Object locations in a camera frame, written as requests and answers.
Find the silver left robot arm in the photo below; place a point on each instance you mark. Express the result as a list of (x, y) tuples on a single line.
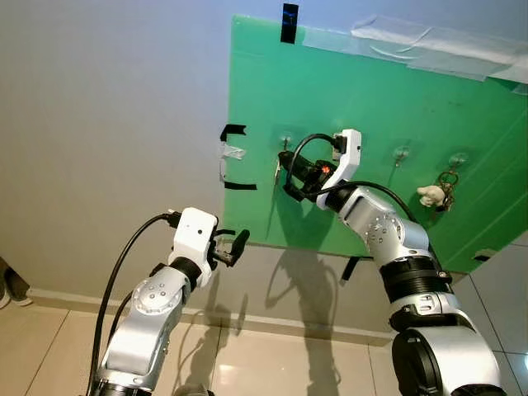
[(144, 322)]

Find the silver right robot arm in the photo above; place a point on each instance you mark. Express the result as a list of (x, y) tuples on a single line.
[(388, 231)]

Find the clear suction hook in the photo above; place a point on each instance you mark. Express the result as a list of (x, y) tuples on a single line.
[(286, 140), (458, 160), (402, 153)]

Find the black tape strip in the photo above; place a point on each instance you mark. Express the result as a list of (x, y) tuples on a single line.
[(289, 23), (233, 130), (351, 268), (487, 255), (239, 186)]

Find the small clear tape piece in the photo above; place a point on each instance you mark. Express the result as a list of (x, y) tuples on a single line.
[(233, 152)]

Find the green board with hooks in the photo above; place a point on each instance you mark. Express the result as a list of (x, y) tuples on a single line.
[(396, 107)]

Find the wide clear tape band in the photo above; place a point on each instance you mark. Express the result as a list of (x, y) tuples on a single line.
[(429, 45)]

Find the dark shoes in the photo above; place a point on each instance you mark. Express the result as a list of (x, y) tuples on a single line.
[(12, 285)]

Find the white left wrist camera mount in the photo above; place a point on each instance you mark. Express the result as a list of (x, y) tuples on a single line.
[(194, 231)]

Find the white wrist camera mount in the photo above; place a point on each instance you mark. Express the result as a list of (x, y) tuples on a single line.
[(194, 231), (351, 153)]

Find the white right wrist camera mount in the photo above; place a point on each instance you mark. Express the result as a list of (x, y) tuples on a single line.
[(351, 153)]

